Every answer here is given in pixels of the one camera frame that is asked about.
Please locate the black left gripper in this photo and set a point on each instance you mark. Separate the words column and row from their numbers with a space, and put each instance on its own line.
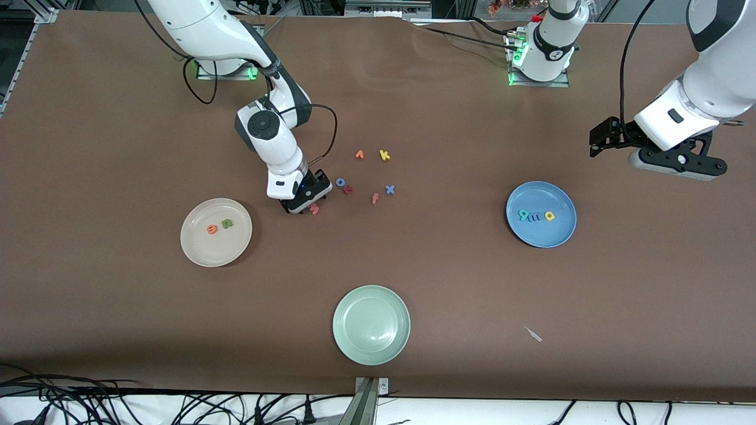
column 623, row 135

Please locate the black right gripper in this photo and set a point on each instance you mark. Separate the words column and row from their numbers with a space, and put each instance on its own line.
column 311, row 191

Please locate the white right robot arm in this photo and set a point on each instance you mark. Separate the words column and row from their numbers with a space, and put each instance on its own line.
column 266, row 125

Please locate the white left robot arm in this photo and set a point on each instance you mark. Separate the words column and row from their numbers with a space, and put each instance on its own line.
column 709, row 88

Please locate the blue plate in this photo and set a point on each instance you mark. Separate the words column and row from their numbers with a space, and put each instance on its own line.
column 540, row 233

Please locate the beige brown plate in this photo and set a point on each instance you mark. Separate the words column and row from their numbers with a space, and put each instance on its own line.
column 215, row 251

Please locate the pale green plate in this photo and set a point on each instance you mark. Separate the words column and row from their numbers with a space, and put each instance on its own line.
column 371, row 324

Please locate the silver metal bar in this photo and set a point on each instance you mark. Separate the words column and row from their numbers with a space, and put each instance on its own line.
column 387, row 8

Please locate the white tape scrap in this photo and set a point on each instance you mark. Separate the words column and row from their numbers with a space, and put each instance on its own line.
column 534, row 335

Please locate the brown table cover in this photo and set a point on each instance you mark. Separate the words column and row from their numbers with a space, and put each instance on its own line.
column 118, row 307

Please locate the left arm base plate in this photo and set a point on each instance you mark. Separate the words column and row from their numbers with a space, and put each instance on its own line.
column 561, row 84

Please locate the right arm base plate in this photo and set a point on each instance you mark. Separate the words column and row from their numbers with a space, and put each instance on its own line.
column 236, row 75

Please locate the metal table edge bracket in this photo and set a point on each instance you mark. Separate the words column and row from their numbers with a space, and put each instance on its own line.
column 369, row 401

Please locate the aluminium frame rail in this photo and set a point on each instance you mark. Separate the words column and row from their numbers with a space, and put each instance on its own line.
column 18, row 65

